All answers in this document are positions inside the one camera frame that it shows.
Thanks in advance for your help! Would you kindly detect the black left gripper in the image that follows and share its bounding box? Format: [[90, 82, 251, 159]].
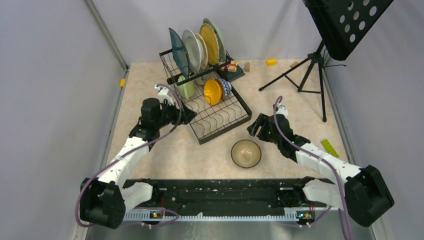
[[154, 98, 197, 129]]

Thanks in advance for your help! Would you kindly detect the green white mug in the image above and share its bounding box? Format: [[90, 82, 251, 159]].
[[177, 81, 195, 101]]

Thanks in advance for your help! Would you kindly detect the brown glazed bowl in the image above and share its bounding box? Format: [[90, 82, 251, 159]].
[[230, 139, 262, 169]]

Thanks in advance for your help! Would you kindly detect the black wire dish rack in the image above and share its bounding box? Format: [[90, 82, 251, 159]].
[[158, 48, 253, 146]]

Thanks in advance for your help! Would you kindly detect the yellow bowl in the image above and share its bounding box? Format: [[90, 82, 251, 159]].
[[203, 79, 223, 106]]

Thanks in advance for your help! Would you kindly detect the red patterned bowl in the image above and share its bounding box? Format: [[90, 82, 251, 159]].
[[217, 78, 232, 101]]

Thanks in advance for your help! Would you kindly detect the dark teal square plate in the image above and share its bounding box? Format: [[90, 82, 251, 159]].
[[168, 27, 190, 79]]

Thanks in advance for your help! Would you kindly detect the white plate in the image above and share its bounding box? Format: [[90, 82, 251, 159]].
[[182, 29, 202, 73]]

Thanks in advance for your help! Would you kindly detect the light green flower plate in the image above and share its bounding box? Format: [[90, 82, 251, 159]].
[[203, 18, 227, 61]]

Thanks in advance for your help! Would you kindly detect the cream floral plate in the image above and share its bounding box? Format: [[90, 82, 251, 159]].
[[194, 33, 209, 70]]

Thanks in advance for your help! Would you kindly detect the yellow bamboo pattern plate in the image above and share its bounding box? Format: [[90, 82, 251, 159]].
[[199, 23, 220, 66]]

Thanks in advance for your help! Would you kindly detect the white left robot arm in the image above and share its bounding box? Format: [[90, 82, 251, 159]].
[[74, 98, 197, 229]]

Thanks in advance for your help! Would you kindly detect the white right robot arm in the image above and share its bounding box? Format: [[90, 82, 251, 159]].
[[247, 113, 395, 227]]

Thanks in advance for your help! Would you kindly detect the clear round lid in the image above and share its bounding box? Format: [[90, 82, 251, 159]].
[[251, 59, 262, 67]]

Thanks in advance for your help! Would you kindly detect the yellow lego block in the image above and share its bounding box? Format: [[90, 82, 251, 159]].
[[266, 58, 277, 66]]

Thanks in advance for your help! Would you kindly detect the green lego brick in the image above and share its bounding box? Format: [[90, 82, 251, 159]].
[[320, 139, 340, 158]]

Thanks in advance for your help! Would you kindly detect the brown wooden block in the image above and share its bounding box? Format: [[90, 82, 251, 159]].
[[290, 61, 299, 69]]

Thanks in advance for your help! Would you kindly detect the black music stand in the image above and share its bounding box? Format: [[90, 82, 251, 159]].
[[258, 0, 392, 122]]

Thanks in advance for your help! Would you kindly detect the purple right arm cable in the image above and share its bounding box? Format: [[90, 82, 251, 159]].
[[272, 96, 354, 240]]

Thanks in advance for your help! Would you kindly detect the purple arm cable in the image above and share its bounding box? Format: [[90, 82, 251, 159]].
[[74, 83, 184, 229], [272, 96, 354, 240]]

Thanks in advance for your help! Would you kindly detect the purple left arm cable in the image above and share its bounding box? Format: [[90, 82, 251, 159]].
[[74, 83, 184, 229]]

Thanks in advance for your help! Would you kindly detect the yellow block on rail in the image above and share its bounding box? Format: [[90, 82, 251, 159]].
[[119, 78, 126, 88]]

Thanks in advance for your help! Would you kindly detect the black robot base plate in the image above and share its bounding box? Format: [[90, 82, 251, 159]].
[[123, 178, 327, 223]]

